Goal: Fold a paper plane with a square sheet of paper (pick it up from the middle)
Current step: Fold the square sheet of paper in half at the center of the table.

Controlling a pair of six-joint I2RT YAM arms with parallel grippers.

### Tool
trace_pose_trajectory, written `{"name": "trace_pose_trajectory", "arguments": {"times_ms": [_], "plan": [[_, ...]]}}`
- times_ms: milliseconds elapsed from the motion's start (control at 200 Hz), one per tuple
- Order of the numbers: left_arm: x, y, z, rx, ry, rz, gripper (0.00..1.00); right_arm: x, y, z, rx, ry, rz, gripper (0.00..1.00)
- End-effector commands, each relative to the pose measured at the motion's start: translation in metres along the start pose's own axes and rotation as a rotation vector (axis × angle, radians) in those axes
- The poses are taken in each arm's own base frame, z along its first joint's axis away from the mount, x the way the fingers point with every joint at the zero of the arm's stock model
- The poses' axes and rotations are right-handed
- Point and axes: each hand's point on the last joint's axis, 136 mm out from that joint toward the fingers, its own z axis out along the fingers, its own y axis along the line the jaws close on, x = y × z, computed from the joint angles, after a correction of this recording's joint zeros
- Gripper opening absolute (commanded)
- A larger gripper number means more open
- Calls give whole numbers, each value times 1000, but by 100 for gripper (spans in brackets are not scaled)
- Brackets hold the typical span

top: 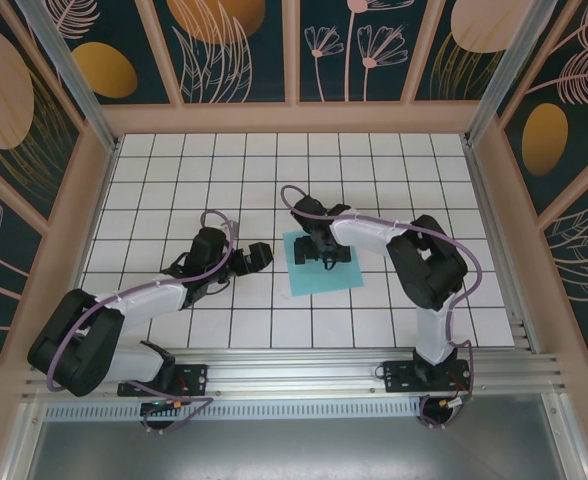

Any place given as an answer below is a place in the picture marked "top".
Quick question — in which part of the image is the teal paper sheet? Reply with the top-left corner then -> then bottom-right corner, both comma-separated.
281,230 -> 365,298

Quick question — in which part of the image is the grey metal panel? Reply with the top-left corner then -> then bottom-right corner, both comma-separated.
3,392 -> 588,480

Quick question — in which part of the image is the long aluminium rail beam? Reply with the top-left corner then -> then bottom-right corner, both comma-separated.
21,347 -> 570,401

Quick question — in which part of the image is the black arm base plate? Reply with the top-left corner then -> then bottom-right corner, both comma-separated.
382,358 -> 473,394
117,363 -> 210,399

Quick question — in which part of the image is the purple cable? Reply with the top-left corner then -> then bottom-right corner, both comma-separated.
279,184 -> 485,432
46,209 -> 240,435

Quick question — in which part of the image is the short aluminium rail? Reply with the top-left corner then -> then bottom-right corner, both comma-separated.
466,142 -> 543,354

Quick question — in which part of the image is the slotted grey cable duct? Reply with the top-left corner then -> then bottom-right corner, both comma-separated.
43,399 -> 425,422

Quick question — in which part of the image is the aluminium corner post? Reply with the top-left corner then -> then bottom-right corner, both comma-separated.
13,0 -> 123,154
462,0 -> 558,149

